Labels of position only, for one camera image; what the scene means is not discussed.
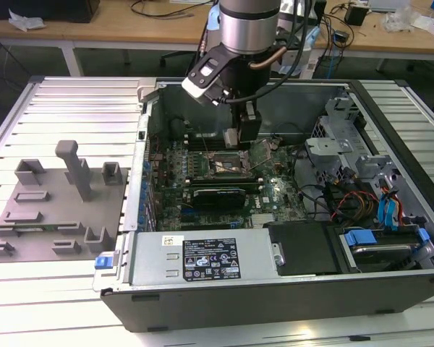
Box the silver CPU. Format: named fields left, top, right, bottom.
left=223, top=127, right=239, bottom=150

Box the metal socket cover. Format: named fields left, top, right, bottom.
left=246, top=138, right=274, bottom=171

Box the CPU socket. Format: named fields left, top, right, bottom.
left=206, top=150, right=252, bottom=179

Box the green motherboard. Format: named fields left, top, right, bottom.
left=146, top=137, right=309, bottom=232

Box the grey metal drive cage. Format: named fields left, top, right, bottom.
left=303, top=94, right=434, bottom=270

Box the black graphics card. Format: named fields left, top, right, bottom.
left=189, top=184, right=247, bottom=211

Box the black power adapter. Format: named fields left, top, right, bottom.
left=344, top=5, right=369, bottom=27

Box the silver chipset heatsink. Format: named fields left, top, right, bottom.
left=250, top=213, right=276, bottom=228

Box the wooden desk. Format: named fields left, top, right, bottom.
left=0, top=0, right=434, bottom=79

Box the grey flat device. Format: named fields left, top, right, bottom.
left=367, top=0, right=410, bottom=11

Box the clear plastic bag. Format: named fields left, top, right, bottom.
left=380, top=5, right=419, bottom=34

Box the black plastic shroud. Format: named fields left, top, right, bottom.
left=266, top=222, right=343, bottom=278

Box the white cardboard box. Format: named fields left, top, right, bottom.
left=411, top=14, right=434, bottom=39

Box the blue disk carrier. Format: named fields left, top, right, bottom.
left=341, top=226, right=431, bottom=273

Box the grey parts rack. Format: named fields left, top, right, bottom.
left=0, top=139, right=130, bottom=262

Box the black box-shaped device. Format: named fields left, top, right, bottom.
left=0, top=0, right=101, bottom=23

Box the silver power supply unit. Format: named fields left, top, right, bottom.
left=129, top=231, right=278, bottom=287

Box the hard disk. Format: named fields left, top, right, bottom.
left=351, top=244, right=414, bottom=271

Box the white crumpled paper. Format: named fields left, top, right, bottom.
left=8, top=9, right=45, bottom=30

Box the black PC case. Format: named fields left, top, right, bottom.
left=93, top=77, right=434, bottom=334

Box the blue case latch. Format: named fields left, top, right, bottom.
left=94, top=252, right=116, bottom=270

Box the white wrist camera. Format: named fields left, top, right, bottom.
left=181, top=48, right=227, bottom=106

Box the blue network cable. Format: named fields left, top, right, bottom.
left=328, top=45, right=338, bottom=79

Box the coloured wire bundle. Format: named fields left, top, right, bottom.
left=324, top=173, right=381, bottom=222

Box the blue flat wire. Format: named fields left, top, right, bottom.
left=377, top=190, right=403, bottom=233

